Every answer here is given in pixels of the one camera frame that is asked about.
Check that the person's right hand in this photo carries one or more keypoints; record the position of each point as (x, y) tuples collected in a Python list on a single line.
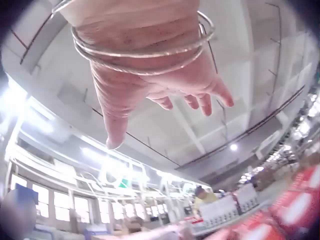
[(140, 75)]

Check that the person's right thumb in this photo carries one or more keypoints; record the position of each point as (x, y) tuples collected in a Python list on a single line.
[(115, 117)]

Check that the person's right index finger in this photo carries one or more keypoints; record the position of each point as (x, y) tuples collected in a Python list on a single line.
[(162, 102)]

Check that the person's right ring finger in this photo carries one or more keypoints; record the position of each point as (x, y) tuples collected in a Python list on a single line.
[(205, 106)]

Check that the person's right middle finger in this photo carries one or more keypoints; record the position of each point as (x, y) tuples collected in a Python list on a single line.
[(192, 102)]

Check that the person's right little finger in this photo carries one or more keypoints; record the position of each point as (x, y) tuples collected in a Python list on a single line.
[(223, 93)]

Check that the round ceiling lamp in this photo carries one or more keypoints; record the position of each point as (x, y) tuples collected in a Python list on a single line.
[(233, 147)]

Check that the green hanging sign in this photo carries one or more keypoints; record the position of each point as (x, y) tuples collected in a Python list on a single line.
[(124, 183)]

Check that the bright strip lamp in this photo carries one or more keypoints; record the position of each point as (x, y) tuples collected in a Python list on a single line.
[(30, 112)]

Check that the row of factory windows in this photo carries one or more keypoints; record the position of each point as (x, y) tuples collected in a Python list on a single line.
[(82, 208)]

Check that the white printed carton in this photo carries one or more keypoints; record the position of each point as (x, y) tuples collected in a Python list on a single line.
[(247, 198), (218, 212)]

